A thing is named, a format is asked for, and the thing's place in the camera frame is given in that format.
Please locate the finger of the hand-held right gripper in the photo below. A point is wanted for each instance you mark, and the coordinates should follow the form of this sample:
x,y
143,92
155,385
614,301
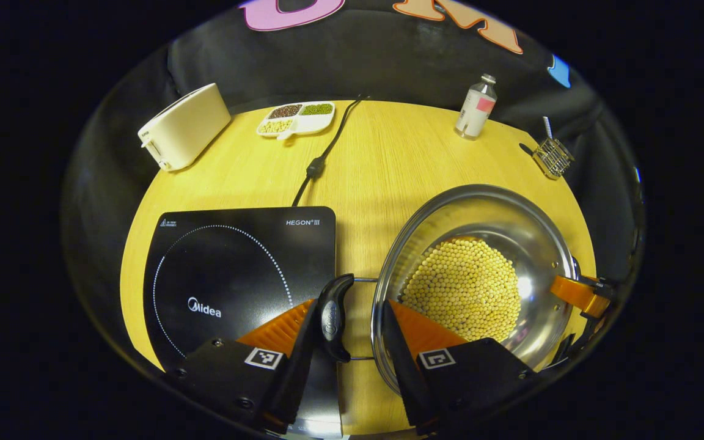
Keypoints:
x,y
578,293

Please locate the pile of yellow soybeans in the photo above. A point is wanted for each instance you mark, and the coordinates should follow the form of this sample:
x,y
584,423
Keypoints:
x,y
462,287

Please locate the ribbed glass cup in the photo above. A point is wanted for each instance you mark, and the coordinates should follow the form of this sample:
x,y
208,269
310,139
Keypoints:
x,y
552,159

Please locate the white divided dish of beans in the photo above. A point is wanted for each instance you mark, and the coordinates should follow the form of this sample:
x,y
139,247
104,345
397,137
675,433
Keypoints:
x,y
303,122

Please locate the white toaster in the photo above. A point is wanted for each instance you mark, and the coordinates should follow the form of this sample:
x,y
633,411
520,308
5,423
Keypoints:
x,y
187,125

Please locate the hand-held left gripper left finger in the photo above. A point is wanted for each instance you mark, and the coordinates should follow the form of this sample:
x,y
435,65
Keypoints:
x,y
303,354

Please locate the black induction cooktop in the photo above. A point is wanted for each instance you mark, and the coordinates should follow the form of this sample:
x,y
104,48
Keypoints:
x,y
230,269

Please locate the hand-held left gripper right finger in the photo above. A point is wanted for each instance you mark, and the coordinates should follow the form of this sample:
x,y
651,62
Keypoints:
x,y
396,354

